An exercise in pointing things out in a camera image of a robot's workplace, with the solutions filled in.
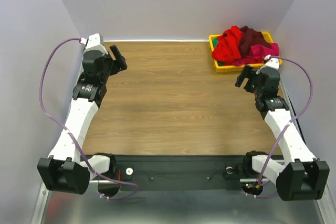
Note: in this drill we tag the yellow plastic bin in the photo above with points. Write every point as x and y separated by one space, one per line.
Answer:
226 69

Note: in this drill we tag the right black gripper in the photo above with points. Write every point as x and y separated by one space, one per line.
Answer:
248 80

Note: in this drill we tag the magenta t shirt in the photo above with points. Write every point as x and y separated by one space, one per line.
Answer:
257 53

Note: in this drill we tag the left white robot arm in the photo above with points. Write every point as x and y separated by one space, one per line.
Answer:
67 169

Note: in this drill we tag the maroon t shirt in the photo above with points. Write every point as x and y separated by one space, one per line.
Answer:
249 38

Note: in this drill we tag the green t shirt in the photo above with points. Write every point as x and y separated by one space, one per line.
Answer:
215 42

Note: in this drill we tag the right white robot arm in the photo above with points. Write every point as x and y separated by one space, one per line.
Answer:
302 176

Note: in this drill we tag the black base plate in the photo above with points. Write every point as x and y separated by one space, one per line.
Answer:
184 172

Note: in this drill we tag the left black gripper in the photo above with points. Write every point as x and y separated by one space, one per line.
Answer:
120 63

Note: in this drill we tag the red t shirt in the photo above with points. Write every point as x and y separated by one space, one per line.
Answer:
227 48

